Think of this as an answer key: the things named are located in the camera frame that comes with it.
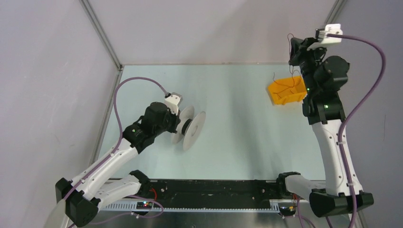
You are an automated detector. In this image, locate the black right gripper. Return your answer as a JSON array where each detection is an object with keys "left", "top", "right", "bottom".
[{"left": 288, "top": 37, "right": 330, "bottom": 95}]

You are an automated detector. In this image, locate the thin red wire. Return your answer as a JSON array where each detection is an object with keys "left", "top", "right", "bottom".
[{"left": 272, "top": 33, "right": 301, "bottom": 98}]

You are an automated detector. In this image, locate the white plastic cable spool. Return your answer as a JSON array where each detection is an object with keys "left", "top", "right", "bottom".
[{"left": 171, "top": 106, "right": 206, "bottom": 151}]

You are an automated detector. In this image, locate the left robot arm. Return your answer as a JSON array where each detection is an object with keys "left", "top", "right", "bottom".
[{"left": 45, "top": 99, "right": 180, "bottom": 228}]

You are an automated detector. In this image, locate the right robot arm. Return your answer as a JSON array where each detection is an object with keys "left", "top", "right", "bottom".
[{"left": 276, "top": 38, "right": 374, "bottom": 218}]

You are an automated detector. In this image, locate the orange plastic bin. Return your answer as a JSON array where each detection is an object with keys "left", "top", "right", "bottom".
[{"left": 267, "top": 76, "right": 307, "bottom": 105}]

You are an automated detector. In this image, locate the left controller board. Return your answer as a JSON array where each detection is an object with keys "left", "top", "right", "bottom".
[{"left": 136, "top": 201, "right": 154, "bottom": 210}]

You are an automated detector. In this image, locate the controller board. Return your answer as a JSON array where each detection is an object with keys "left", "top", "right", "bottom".
[
  {"left": 279, "top": 206, "right": 297, "bottom": 217},
  {"left": 136, "top": 201, "right": 154, "bottom": 210}
]

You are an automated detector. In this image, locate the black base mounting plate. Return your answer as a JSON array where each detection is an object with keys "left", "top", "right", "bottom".
[{"left": 137, "top": 179, "right": 284, "bottom": 210}]

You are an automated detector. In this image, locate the right controller board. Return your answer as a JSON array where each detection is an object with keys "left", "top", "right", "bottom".
[{"left": 279, "top": 206, "right": 297, "bottom": 217}]

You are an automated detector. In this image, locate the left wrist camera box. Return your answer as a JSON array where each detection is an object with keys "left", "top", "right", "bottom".
[{"left": 163, "top": 93, "right": 182, "bottom": 115}]

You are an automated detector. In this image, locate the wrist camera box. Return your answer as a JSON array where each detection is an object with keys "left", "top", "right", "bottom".
[
  {"left": 163, "top": 93, "right": 182, "bottom": 115},
  {"left": 307, "top": 24, "right": 343, "bottom": 50}
]

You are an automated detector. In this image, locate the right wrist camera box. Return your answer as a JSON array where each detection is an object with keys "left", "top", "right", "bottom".
[{"left": 307, "top": 24, "right": 343, "bottom": 50}]

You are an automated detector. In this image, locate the right corner aluminium post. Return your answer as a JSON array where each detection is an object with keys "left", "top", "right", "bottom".
[{"left": 301, "top": 0, "right": 345, "bottom": 68}]

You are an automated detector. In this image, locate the corner aluminium post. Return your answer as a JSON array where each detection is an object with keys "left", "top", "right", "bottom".
[
  {"left": 79, "top": 0, "right": 123, "bottom": 71},
  {"left": 301, "top": 0, "right": 345, "bottom": 68}
]

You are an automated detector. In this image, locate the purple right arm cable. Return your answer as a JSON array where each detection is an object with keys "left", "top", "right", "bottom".
[{"left": 327, "top": 33, "right": 387, "bottom": 228}]

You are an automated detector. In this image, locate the left corner aluminium post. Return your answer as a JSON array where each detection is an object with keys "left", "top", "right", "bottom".
[{"left": 79, "top": 0, "right": 123, "bottom": 71}]

